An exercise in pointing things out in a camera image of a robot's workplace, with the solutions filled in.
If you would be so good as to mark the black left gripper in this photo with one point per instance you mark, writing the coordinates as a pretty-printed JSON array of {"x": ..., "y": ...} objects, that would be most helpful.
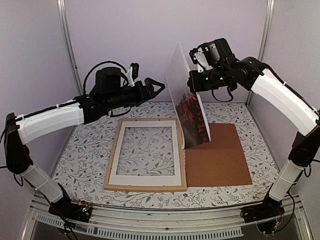
[{"x": 149, "y": 94}]

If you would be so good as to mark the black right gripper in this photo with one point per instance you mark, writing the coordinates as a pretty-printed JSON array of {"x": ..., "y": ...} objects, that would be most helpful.
[{"x": 194, "y": 83}]

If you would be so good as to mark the red forest landscape photo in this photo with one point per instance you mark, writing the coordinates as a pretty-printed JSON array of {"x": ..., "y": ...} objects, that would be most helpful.
[{"x": 188, "y": 106}]

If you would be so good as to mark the clear acrylic glazing sheet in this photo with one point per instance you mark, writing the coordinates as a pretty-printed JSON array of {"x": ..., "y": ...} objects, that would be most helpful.
[{"x": 146, "y": 151}]

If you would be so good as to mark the white mat board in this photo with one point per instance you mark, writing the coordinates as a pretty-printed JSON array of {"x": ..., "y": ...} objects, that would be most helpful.
[{"x": 147, "y": 180}]

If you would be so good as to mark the light wooden picture frame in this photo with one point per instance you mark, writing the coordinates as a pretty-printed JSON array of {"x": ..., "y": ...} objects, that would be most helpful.
[{"x": 145, "y": 187}]

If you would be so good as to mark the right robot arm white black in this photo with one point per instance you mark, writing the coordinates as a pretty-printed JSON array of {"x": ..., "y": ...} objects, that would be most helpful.
[{"x": 259, "y": 78}]

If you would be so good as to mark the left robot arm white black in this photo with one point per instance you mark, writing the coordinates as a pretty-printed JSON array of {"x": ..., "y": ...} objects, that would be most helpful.
[{"x": 107, "y": 94}]

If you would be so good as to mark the brown backing board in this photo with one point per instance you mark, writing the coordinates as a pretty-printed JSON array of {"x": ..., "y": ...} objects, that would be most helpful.
[{"x": 218, "y": 163}]

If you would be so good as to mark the floral patterned table mat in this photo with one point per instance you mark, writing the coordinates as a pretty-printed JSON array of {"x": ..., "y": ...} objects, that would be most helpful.
[{"x": 82, "y": 167}]

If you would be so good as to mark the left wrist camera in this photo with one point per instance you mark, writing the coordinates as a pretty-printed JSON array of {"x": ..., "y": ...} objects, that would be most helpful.
[{"x": 132, "y": 74}]

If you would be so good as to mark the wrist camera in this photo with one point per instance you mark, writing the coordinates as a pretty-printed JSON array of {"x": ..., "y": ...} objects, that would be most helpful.
[
  {"x": 132, "y": 74},
  {"x": 212, "y": 54}
]

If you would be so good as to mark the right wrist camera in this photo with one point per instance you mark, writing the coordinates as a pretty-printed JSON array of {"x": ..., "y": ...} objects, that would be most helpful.
[{"x": 212, "y": 54}]

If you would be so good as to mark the left aluminium corner post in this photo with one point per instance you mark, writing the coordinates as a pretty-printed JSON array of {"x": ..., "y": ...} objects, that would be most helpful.
[{"x": 62, "y": 12}]

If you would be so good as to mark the aluminium corner post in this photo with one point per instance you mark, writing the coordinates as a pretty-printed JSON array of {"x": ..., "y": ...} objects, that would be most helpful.
[
  {"x": 268, "y": 19},
  {"x": 62, "y": 12}
]

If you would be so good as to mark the right aluminium corner post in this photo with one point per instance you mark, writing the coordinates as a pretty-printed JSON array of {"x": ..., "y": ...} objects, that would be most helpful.
[{"x": 268, "y": 19}]

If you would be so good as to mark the aluminium front rail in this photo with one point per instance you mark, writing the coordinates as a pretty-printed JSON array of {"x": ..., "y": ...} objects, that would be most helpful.
[{"x": 123, "y": 223}]

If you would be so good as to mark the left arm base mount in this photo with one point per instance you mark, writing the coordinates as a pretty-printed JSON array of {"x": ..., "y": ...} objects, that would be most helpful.
[{"x": 66, "y": 209}]

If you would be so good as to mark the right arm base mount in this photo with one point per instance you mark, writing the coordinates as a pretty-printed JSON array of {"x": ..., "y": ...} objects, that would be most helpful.
[{"x": 268, "y": 208}]

